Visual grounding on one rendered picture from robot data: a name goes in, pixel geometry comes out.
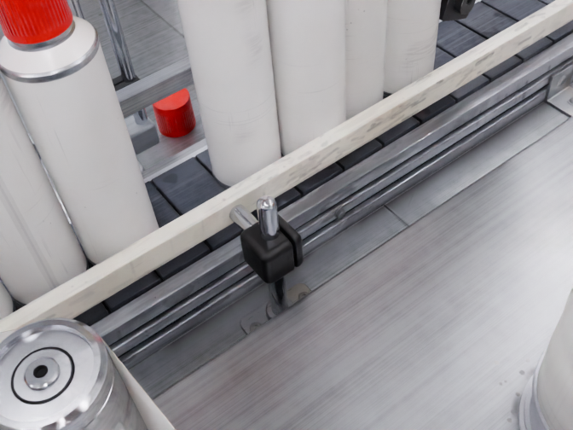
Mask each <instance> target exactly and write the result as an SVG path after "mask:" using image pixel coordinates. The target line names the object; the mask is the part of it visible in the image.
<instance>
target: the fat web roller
mask: <svg viewBox="0 0 573 430"><path fill-rule="evenodd" d="M0 430H148V428H147V426H146V424H145V422H144V420H143V419H142V416H141V414H140V412H139V410H138V409H137V407H136V405H135V403H134V401H133V399H132V397H131V395H130V393H129V391H128V389H127V387H126V385H125V383H124V381H123V379H122V377H121V375H120V374H119V372H118V370H117V368H116V366H115V364H114V362H113V360H112V358H111V356H110V354H109V352H108V350H107V348H106V346H105V344H104V342H103V341H102V339H101V337H100V335H99V334H98V333H97V332H96V331H95V330H94V329H93V328H91V327H90V326H88V325H87V324H85V323H83V322H80V321H77V320H73V319H69V318H59V317H57V318H48V319H44V320H39V321H36V322H32V323H29V324H27V325H25V326H23V327H22V328H19V329H17V330H15V331H14V332H13V333H12V334H10V335H8V336H7V337H6V338H5V339H3V340H2V341H1V342H0Z"/></svg>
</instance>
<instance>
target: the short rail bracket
mask: <svg viewBox="0 0 573 430"><path fill-rule="evenodd" d="M256 207H257V213H258V222H256V223H255V224H253V225H251V226H250V227H248V228H246V229H245V230H243V231H242V232H241V234H240V241H241V246H242V251H243V256H244V260H245V261H246V262H247V263H248V264H249V265H250V267H251V268H252V269H253V270H254V271H255V272H256V273H257V274H258V275H259V276H260V278H261V279H262V280H263V281H264V282H266V283H268V287H269V297H270V304H271V309H272V312H273V313H274V314H275V315H278V314H279V313H281V312H282V311H284V310H285V309H286V308H288V301H287V287H286V279H285V275H287V274H288V273H290V272H292V271H293V270H294V268H295V267H299V266H300V265H301V264H302V263H303V261H304V259H303V248H302V238H301V235H300V234H299V233H298V232H297V231H296V230H295V229H294V228H293V227H292V226H291V225H290V224H289V223H288V222H287V221H286V220H285V219H284V218H283V217H282V216H281V215H279V214H278V212H277V205H276V201H275V199H274V198H273V197H272V196H269V195H265V196H262V197H260V198H259V199H258V201H257V204H256ZM294 266H295V267H294Z"/></svg>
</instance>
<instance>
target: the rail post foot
mask: <svg viewBox="0 0 573 430"><path fill-rule="evenodd" d="M310 292H312V291H311V290H310V289H309V288H308V287H307V286H306V285H305V284H303V283H298V284H296V285H294V286H293V287H291V288H289V289H287V291H286V293H287V301H288V307H289V306H290V305H292V304H294V303H295V302H297V301H298V300H300V299H302V298H303V297H304V296H305V295H307V294H308V293H310ZM275 316H276V315H275V314H274V313H273V312H272V309H271V304H270V301H269V302H267V303H266V304H264V305H262V306H260V307H259V308H257V309H256V310H255V311H253V312H251V313H249V314H248V315H246V316H245V317H243V318H242V319H241V321H240V326H241V328H242V330H243V331H244V332H245V333H246V335H248V334H249V333H251V332H252V331H253V330H255V329H256V328H258V327H260V326H261V325H263V324H264V323H266V322H267V321H268V320H270V319H271V318H273V317H275Z"/></svg>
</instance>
